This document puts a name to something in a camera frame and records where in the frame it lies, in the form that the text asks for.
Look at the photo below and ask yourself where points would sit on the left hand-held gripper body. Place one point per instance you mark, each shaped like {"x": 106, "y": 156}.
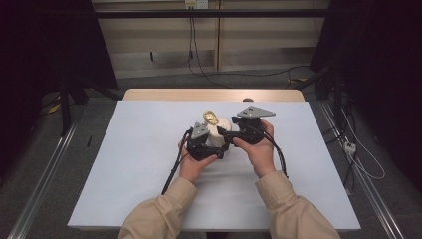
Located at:
{"x": 200, "y": 149}

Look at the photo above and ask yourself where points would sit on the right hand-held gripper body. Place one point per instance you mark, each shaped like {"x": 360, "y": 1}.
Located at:
{"x": 252, "y": 129}

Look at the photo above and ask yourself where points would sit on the cream lid glass food chopper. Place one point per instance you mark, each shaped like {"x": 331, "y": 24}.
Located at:
{"x": 223, "y": 125}

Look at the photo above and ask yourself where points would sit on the person's left hand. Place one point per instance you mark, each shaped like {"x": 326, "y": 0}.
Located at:
{"x": 191, "y": 167}

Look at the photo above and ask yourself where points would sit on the person's right hand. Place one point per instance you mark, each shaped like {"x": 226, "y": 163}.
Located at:
{"x": 260, "y": 157}

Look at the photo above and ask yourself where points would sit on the white table mat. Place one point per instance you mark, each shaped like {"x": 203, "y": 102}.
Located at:
{"x": 139, "y": 166}

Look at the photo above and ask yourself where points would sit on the black metal stand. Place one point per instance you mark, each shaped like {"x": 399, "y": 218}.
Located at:
{"x": 337, "y": 93}
{"x": 64, "y": 106}

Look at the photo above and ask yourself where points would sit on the beige wooden cabinet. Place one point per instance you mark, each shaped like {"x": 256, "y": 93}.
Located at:
{"x": 258, "y": 36}

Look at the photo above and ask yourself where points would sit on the white power strip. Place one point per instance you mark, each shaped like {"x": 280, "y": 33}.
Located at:
{"x": 350, "y": 147}

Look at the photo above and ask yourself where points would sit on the black horizontal metal bar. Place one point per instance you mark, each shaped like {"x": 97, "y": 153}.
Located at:
{"x": 212, "y": 13}

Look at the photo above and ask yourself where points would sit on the dark curtain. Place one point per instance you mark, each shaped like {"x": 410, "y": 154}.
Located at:
{"x": 40, "y": 49}
{"x": 388, "y": 66}

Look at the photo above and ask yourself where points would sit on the metal floor rail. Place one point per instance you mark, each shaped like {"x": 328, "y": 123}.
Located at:
{"x": 368, "y": 186}
{"x": 43, "y": 179}

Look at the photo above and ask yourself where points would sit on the white wall socket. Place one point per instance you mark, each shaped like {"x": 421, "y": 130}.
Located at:
{"x": 196, "y": 4}

